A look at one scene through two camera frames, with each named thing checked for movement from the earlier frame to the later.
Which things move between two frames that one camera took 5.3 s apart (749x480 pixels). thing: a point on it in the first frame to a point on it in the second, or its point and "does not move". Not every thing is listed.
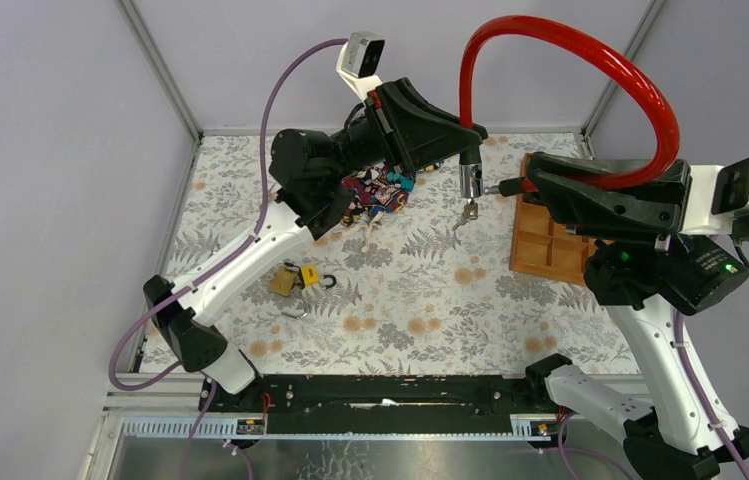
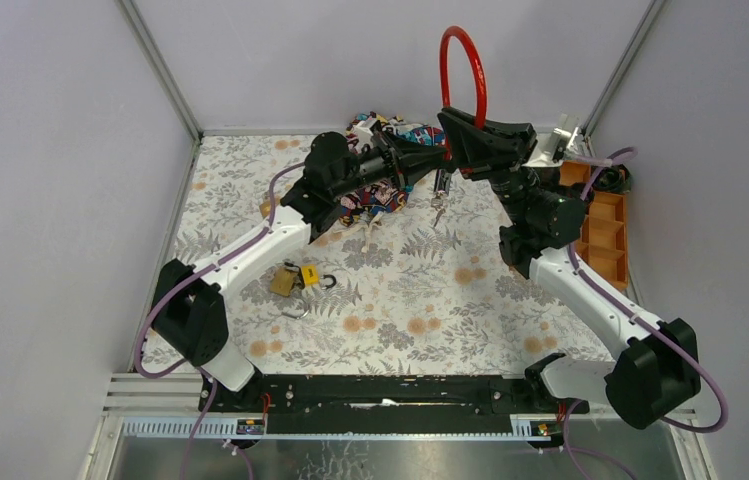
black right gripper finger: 676,183 to 497,142
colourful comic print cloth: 375,190 does not move
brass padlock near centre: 285,277 does not move
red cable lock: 472,185 to 480,82
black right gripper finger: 659,206 to 495,160
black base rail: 383,404 does not move
